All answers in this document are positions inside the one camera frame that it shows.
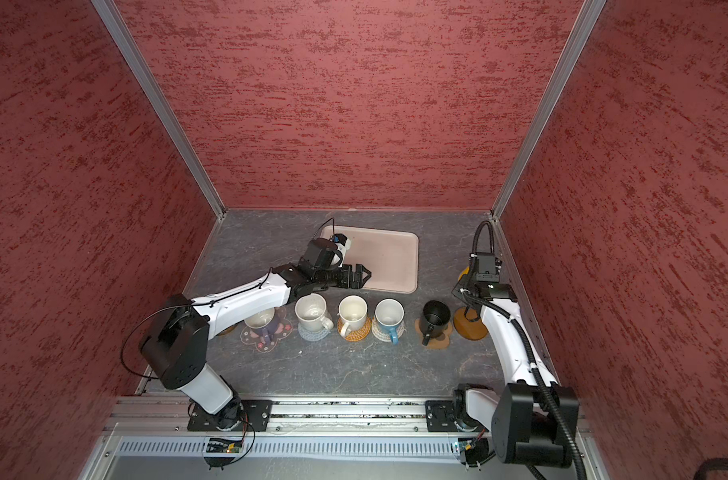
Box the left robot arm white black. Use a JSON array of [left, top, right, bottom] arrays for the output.
[[138, 264, 372, 431]]

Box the beige woven spiral coaster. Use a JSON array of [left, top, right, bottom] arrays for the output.
[[372, 318, 405, 344]]

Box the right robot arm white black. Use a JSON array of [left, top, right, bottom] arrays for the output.
[[453, 272, 588, 479]]

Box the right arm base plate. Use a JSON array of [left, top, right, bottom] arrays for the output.
[[425, 400, 483, 433]]

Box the aluminium mounting rail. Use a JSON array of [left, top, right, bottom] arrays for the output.
[[103, 393, 472, 437]]

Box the black cable bottom right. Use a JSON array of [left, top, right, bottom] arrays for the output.
[[692, 457, 728, 480]]

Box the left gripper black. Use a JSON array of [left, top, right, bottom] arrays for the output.
[[314, 263, 372, 290]]

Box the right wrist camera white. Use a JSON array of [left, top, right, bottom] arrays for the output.
[[469, 220, 502, 283]]

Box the white mug purple band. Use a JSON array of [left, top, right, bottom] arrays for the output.
[[242, 308, 277, 348]]

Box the grey round coaster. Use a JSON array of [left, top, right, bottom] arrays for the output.
[[297, 325, 330, 342]]

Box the pink flower coaster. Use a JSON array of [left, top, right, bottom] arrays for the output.
[[239, 307, 294, 353]]

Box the amber round coaster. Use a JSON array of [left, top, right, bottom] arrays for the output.
[[217, 324, 237, 336]]

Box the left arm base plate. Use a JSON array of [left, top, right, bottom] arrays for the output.
[[187, 399, 273, 433]]

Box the black mug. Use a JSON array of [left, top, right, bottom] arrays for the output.
[[418, 300, 451, 346]]

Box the light blue mug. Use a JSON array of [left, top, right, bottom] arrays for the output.
[[375, 299, 404, 325]]

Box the brown round wooden coaster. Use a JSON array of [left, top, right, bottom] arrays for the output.
[[453, 307, 488, 341]]

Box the brown woven rattan coaster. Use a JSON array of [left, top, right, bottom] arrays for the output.
[[337, 318, 372, 342]]

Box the brown paw coaster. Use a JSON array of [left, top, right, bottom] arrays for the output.
[[414, 320, 453, 350]]

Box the beige serving tray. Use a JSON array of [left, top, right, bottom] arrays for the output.
[[320, 225, 419, 294]]

